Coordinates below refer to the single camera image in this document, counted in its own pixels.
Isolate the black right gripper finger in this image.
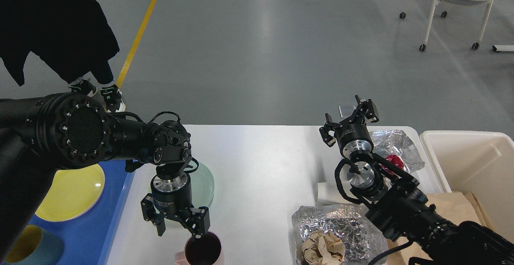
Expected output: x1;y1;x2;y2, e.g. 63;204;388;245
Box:
319;113;342;147
350;95;380;126

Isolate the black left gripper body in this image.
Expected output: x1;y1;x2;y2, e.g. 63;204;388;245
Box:
151;172;193;222

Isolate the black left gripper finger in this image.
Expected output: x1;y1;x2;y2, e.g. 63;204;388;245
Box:
178;206;210;239
140;194;166;237

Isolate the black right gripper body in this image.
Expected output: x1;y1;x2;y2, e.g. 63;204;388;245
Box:
336;124;374;158

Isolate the pink mug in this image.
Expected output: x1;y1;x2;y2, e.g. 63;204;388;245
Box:
174;232;225;265

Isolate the teal mug yellow inside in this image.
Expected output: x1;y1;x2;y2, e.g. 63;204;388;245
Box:
3;224;65;265

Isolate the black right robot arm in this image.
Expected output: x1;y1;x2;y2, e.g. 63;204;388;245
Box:
319;95;514;265

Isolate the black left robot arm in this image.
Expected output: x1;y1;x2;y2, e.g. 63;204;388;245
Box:
0;92;210;261

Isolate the small clear plastic piece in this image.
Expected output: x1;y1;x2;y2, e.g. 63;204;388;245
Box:
339;105;356;119

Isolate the light green plate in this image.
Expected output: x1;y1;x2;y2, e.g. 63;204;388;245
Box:
141;161;215;217

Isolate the crumpled foil sheet back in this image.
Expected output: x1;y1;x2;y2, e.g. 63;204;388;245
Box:
370;130;425;173

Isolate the crumpled foil sheet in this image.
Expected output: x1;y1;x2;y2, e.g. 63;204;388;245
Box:
370;130;425;173
292;204;388;265

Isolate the blue plastic tray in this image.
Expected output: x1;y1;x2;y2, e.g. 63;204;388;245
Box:
29;159;133;265

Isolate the yellow plate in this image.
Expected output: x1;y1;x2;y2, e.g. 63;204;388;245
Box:
35;164;105;222

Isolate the crumpled foil sheet front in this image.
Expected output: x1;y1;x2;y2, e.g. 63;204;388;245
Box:
292;204;388;265

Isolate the crumpled brown paper ball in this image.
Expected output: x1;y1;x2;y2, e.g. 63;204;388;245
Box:
302;230;346;265

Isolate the right black white sneaker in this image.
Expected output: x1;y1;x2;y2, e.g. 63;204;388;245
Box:
100;84;126;113

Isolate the black white sneaker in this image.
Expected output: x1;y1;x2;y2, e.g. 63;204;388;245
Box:
100;84;126;113
69;79;98;97

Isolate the brown paper bag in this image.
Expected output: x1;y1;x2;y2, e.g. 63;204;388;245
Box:
387;191;494;265

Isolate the white plastic bin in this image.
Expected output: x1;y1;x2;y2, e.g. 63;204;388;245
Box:
420;131;514;241

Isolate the left black white sneaker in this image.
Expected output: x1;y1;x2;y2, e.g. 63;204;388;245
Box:
69;79;98;97

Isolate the white bar on floor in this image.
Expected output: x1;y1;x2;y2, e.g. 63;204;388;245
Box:
492;44;514;53

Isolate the person in black coat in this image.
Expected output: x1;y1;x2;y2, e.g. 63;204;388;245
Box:
0;0;119;86

